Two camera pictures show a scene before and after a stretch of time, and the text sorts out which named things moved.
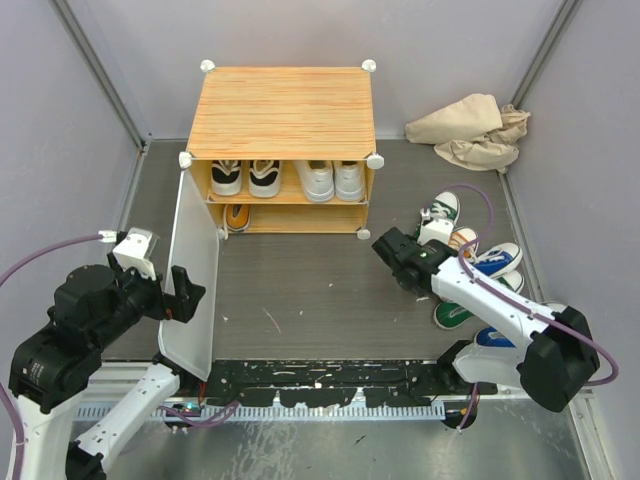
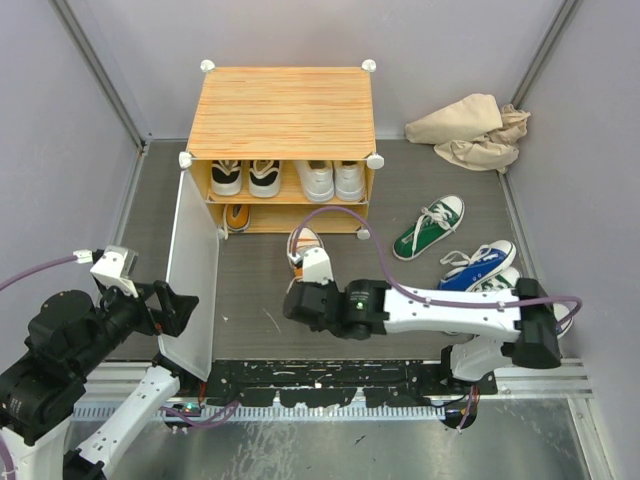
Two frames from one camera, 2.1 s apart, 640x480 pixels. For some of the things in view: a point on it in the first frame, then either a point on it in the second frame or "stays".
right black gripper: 410,238 to 317,326
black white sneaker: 264,178 stays
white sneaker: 349,181 stays
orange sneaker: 236,218 stays
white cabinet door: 193,245 stays
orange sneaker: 461,237 to 308,240
